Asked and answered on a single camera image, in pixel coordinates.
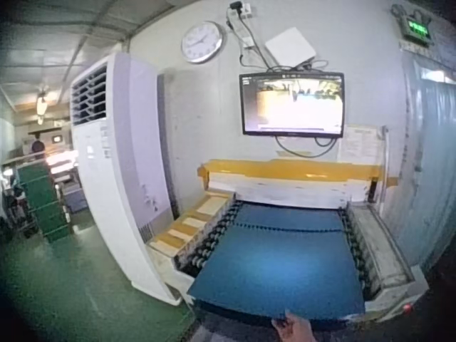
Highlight person's right hand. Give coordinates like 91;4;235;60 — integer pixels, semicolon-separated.
271;311;311;342

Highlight large blue sheet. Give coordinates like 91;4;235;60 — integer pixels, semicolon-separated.
186;212;367;317

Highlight white roller feed machine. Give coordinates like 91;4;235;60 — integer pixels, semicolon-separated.
147;158;429;323

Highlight tan stepped side boards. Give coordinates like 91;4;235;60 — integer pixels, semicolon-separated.
147;190;237;258

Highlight yellow guard bar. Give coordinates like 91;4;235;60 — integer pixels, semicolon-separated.
197;158;399;190

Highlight clear plastic strip curtain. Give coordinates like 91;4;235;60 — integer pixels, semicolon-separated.
401;49;456;266

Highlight white standing air conditioner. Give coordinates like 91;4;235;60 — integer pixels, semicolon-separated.
69;52;185;307

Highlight green slatted conveyor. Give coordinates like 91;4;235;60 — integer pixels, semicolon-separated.
15;162;75;244

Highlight cluttered work table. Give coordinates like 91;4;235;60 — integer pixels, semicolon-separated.
45;147;88;214

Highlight white square router box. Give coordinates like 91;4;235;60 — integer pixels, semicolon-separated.
264;27;317;69

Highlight hanging ceiling lamp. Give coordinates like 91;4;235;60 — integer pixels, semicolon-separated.
35;91;50;126

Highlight green exit sign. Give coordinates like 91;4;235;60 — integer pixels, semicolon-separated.
390;3;435;46

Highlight black looped monitor cable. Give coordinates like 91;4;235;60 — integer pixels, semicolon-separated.
273;134;338;159

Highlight white paper wall notice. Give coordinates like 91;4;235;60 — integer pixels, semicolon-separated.
336;124;380;164

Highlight black wall monitor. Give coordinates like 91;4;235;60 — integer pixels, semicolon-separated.
238;71;346;139

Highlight round silver wall clock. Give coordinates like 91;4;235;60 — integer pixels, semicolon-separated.
180;21;225;65

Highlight white wall power socket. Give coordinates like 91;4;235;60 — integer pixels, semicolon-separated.
227;1;257;19

